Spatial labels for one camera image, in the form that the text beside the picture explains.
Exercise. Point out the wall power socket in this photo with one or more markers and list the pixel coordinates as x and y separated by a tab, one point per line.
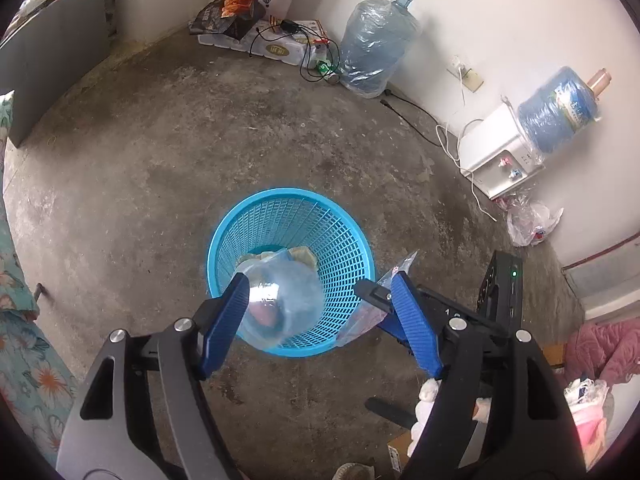
466	76

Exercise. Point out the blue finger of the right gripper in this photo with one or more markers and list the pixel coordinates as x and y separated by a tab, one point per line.
380	298

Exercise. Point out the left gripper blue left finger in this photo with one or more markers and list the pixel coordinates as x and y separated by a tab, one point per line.
218	321

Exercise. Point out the grey side cabinet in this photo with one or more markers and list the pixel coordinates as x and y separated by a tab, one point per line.
47	55

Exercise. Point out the empty blue water jug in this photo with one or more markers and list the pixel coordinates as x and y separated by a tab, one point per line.
378	35

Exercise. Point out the yellow paper bag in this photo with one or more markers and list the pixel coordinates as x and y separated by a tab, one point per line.
301	254

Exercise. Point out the clear plastic dome container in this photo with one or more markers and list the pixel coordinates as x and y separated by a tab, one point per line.
286	300

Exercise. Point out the blue plastic waste basket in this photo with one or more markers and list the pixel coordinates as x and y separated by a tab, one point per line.
286	218

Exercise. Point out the white water dispenser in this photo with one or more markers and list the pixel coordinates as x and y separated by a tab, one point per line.
495	153

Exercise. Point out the white flat box with cables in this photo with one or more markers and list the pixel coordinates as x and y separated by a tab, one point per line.
306	47

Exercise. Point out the clear plastic bag pink print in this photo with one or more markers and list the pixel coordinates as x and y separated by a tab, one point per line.
368	316

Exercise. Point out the white plastic bag on floor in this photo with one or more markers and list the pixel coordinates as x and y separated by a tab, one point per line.
529	222

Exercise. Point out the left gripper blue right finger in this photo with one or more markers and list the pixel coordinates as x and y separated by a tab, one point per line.
421	337

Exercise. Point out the floral blue quilt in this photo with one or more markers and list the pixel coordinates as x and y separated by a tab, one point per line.
36	384

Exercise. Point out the blue water bottle on dispenser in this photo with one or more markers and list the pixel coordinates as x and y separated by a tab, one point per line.
557	110

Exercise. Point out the black orange snack bags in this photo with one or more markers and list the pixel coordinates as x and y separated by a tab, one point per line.
232	18

